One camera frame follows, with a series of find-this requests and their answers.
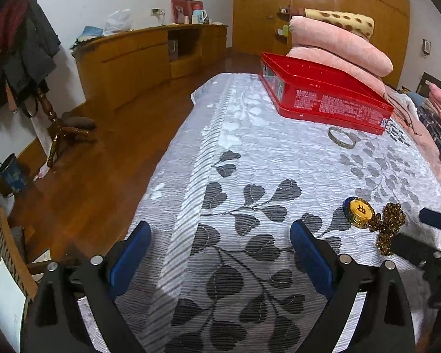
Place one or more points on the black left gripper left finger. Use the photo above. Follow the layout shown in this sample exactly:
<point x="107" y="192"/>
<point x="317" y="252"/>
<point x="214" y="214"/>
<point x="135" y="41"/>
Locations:
<point x="55" y="323"/>

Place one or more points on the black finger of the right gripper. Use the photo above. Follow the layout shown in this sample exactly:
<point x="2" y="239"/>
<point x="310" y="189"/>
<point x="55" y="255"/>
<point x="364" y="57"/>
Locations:
<point x="417" y="253"/>
<point x="430" y="218"/>

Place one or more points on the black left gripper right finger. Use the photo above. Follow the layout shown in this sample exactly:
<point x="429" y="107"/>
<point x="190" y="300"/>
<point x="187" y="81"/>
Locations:
<point x="385" y="323"/>

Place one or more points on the gold round medallion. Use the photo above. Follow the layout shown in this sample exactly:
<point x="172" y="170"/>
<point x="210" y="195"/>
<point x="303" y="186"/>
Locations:
<point x="358" y="212"/>

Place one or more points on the plaid blue shirt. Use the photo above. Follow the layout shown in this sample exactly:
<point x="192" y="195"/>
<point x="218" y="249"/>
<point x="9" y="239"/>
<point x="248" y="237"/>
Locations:
<point x="432" y="123"/>

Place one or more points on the pink bed sheet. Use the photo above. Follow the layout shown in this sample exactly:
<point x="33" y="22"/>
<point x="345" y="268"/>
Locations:
<point x="405" y="113"/>

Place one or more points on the dark wooden headboard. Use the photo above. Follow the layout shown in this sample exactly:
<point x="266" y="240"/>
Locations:
<point x="423" y="88"/>

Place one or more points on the blue waste bin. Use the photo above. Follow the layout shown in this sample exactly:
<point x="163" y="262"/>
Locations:
<point x="11" y="173"/>

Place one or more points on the lower pink folded quilt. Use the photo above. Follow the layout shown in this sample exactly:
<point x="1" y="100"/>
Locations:
<point x="324" y="57"/>

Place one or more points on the pink folded quilt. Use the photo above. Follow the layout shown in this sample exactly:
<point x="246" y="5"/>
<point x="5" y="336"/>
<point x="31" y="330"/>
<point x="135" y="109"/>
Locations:
<point x="340" y="42"/>
<point x="324" y="57"/>

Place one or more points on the white grey floral bedspread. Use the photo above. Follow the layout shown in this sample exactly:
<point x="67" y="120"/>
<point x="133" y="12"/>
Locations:
<point x="221" y="274"/>

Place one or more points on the wooden coat stand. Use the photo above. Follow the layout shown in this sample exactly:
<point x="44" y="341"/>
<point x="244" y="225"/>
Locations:
<point x="60" y="128"/>

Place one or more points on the red tin box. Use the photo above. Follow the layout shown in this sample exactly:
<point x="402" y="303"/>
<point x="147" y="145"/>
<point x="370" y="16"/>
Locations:
<point x="306" y="90"/>

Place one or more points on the upper pink folded quilt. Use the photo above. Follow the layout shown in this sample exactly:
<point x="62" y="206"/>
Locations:
<point x="340" y="42"/>

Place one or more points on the yellow brown-spotted blanket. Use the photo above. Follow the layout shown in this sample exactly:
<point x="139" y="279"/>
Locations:
<point x="358" y="24"/>

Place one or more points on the long wooden sideboard cabinet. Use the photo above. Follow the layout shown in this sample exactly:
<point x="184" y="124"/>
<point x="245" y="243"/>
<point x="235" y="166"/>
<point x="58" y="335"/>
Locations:
<point x="116" y="69"/>

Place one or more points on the hanging dark clothes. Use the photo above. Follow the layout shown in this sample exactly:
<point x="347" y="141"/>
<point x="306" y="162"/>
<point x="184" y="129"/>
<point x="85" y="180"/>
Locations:
<point x="28" y="44"/>

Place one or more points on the blue cloth on sideboard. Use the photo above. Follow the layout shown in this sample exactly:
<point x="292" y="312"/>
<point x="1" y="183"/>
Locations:
<point x="89" y="33"/>

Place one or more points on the white plastic bag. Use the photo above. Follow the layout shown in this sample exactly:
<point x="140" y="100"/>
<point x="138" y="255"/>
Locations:
<point x="118" y="22"/>

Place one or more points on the white electric kettle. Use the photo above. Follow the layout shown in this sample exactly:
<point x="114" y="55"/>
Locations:
<point x="199" y="14"/>

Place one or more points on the wall thermostat switch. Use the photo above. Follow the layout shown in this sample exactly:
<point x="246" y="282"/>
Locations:
<point x="426" y="47"/>

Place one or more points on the red picture frame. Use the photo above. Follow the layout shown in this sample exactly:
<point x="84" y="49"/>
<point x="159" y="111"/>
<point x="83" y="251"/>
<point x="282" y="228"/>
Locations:
<point x="184" y="8"/>

